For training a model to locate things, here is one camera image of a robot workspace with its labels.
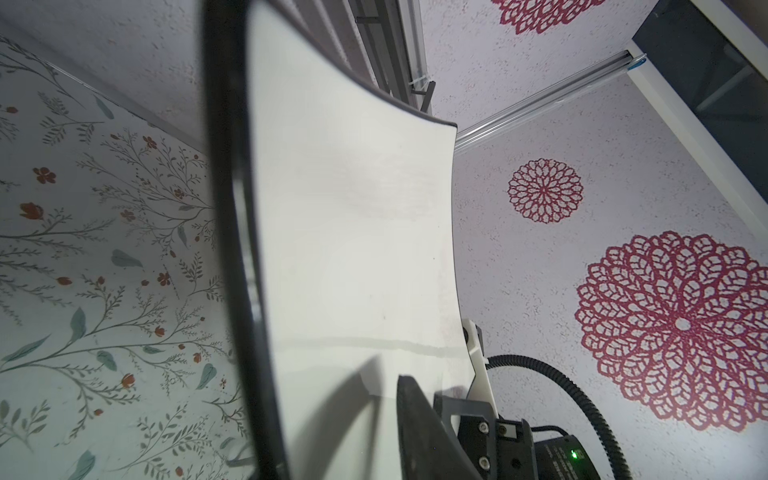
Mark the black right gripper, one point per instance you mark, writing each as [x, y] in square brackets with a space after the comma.
[506, 449]

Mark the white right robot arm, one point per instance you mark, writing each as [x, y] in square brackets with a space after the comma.
[480, 388]

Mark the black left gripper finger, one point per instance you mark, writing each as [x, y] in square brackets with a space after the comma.
[427, 450]

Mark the grey wall shelf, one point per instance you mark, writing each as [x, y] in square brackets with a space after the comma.
[380, 40]

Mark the white square plate black rim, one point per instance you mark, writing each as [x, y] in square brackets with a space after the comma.
[333, 205]

